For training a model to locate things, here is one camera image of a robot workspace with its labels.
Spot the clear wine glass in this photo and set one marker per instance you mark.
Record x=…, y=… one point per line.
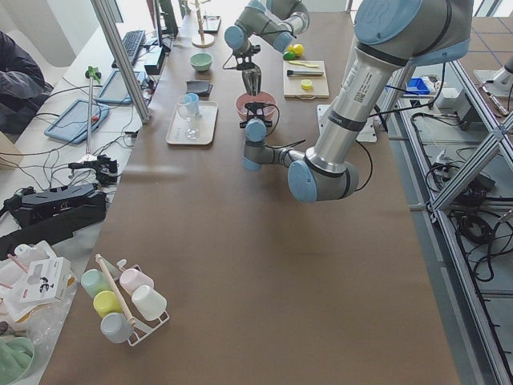
x=191, y=132

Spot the yellow cup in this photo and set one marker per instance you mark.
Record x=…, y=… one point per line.
x=105, y=302

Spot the black glass holder tray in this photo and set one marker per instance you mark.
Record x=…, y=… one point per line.
x=211, y=24

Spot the green lime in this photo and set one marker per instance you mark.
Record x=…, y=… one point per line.
x=288, y=55

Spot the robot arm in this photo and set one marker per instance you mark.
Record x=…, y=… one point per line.
x=276, y=22
x=388, y=35

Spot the white cup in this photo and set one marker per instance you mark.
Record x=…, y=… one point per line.
x=150, y=303

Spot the black keyboard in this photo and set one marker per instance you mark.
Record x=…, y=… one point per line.
x=132, y=43

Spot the pink cup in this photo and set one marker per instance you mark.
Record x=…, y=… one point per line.
x=131, y=279

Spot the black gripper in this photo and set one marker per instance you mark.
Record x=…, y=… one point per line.
x=256, y=114
x=252, y=79

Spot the black bag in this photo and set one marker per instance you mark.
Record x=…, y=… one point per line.
x=52, y=215

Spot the grey blue cup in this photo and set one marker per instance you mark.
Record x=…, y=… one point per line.
x=116, y=328

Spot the aluminium frame post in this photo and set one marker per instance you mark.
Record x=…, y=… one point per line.
x=105, y=16

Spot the mint green cup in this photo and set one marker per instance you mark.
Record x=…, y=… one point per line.
x=93, y=282

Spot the pink bowl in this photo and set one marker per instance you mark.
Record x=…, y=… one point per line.
x=262, y=97

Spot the wooden rolling stick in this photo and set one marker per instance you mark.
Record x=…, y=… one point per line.
x=128, y=315

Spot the wooden mug tree stand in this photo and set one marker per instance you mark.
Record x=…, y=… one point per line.
x=200, y=38

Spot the white wire cup rack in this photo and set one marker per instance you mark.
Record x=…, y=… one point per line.
x=142, y=328

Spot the cream rabbit serving tray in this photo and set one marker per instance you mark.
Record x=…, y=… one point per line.
x=204, y=124

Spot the blue teach pendant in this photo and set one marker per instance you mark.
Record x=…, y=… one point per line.
x=114, y=90
x=71, y=126

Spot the white product box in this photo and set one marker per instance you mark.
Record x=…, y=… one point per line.
x=46, y=281

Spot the folded grey cloth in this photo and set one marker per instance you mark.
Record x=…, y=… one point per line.
x=202, y=88

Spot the bamboo cutting board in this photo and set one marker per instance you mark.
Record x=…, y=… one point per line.
x=292, y=85

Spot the upper yellow lemon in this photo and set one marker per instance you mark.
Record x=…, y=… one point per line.
x=298, y=49

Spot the blue teach pendant far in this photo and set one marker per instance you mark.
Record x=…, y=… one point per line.
x=114, y=90

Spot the halved lemon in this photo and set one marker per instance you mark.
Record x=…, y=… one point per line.
x=306, y=84

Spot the blue teach pendant near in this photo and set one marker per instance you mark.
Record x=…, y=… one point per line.
x=71, y=126

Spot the mint green bowl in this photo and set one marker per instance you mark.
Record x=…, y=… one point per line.
x=201, y=61

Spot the yellow plastic knife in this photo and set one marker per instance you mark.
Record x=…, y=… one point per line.
x=303, y=64

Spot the steel muddler black tip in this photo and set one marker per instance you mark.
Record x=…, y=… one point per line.
x=296, y=73

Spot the light blue plastic cup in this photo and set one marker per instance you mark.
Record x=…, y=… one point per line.
x=193, y=107

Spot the black monitor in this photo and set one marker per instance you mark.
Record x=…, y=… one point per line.
x=166, y=26

